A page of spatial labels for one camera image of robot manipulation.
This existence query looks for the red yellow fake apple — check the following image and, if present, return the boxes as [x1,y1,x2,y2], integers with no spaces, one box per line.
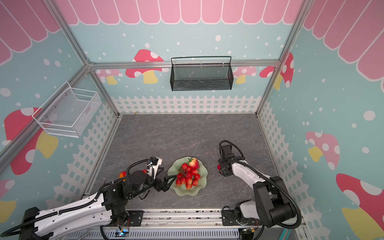
[189,158,200,169]

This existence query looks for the orange red fake mango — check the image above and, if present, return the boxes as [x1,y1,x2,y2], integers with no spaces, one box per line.
[119,171,127,181]

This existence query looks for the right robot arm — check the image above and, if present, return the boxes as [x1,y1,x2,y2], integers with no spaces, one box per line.
[218,140,302,229]

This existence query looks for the fake strawberry bunch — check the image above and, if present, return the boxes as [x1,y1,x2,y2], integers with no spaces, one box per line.
[176,163,202,190]

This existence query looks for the light green wavy fruit bowl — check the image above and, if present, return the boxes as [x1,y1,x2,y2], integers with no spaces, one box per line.
[168,157,208,196]

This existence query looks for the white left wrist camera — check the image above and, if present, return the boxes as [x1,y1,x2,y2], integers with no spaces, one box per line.
[147,157,163,180]

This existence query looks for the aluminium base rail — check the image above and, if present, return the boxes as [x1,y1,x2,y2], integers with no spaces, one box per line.
[101,207,295,240]

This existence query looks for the black mesh wall basket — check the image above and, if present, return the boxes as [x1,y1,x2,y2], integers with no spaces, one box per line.
[170,56,234,91]

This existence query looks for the white wire wall basket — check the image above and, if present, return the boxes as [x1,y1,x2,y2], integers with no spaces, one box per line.
[32,82,102,138]

